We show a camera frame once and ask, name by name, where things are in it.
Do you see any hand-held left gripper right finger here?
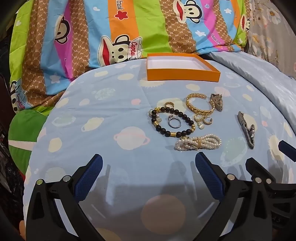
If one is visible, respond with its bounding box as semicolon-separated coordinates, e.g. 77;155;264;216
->
195;152;272;241

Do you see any silver wristwatch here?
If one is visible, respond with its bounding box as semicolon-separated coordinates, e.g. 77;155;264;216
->
237;111;256;150

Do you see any gold wristwatch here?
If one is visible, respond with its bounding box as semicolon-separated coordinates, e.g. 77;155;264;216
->
209;93;224;113

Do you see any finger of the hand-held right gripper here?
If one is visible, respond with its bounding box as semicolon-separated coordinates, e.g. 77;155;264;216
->
278;141;296;163
245;158;281;187

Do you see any green cloth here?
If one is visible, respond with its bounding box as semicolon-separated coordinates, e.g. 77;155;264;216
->
8;109;48;175

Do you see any silver ring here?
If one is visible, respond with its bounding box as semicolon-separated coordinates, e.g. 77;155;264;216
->
168;114;181;128

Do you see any dark cloth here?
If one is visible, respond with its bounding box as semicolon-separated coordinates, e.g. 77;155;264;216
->
0;76;26;241

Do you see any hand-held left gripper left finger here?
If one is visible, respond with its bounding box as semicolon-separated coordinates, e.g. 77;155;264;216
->
25;153;103;241

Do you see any orange cardboard box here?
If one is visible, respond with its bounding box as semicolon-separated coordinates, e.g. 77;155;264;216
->
146;53;221;82

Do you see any pearl bracelet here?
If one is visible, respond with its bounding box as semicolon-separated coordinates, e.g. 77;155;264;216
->
174;136;222;151

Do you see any gold pearl earring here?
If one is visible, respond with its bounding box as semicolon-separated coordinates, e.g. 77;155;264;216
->
194;114;204;129

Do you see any gold woven bangle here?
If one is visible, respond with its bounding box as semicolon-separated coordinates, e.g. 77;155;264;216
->
186;93;215;115

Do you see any black bead bracelet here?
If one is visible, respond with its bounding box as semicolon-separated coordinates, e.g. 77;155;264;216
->
150;107;196;138

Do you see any light blue pillow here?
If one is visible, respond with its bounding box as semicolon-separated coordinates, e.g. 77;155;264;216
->
206;50;296;130

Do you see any grey floral cloth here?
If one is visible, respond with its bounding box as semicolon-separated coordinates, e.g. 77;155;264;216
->
246;0;296;77

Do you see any colourful cartoon monkey blanket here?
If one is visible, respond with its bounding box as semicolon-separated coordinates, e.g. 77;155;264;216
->
9;0;252;114

